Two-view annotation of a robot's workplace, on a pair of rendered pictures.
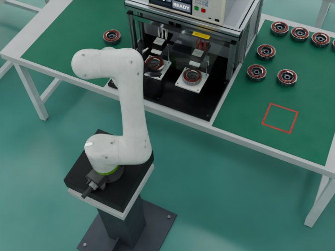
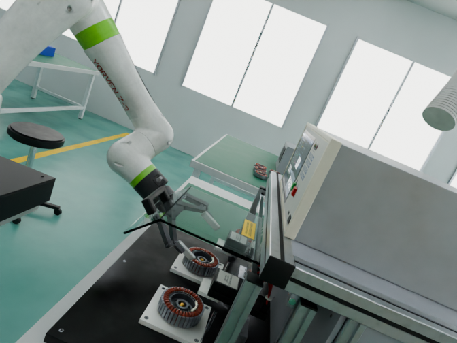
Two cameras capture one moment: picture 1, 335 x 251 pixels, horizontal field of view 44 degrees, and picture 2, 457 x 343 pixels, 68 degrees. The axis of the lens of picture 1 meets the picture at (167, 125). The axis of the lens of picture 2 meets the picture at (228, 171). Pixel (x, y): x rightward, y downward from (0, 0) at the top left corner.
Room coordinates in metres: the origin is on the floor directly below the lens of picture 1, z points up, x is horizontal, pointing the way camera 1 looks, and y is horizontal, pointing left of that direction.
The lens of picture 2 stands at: (1.24, -0.80, 1.34)
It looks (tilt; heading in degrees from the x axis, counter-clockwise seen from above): 14 degrees down; 64
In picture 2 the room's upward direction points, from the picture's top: 23 degrees clockwise
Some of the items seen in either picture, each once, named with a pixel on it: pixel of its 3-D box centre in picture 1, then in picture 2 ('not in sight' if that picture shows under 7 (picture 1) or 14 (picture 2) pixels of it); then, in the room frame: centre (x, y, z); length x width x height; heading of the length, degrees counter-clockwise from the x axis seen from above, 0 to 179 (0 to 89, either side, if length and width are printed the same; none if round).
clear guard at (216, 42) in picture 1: (199, 48); (217, 231); (1.58, -0.19, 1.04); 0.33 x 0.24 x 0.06; 152
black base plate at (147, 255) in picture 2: (174, 73); (192, 295); (1.66, -0.06, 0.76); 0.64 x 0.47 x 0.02; 62
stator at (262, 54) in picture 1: (265, 52); not in sight; (1.78, -0.62, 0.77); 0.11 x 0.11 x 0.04
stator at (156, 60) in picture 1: (154, 64); (200, 260); (1.70, 0.05, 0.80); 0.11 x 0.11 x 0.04
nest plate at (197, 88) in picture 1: (192, 79); (177, 314); (1.59, -0.16, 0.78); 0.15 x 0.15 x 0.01; 62
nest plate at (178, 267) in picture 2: (154, 67); (198, 267); (1.70, 0.05, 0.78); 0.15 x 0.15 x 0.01; 62
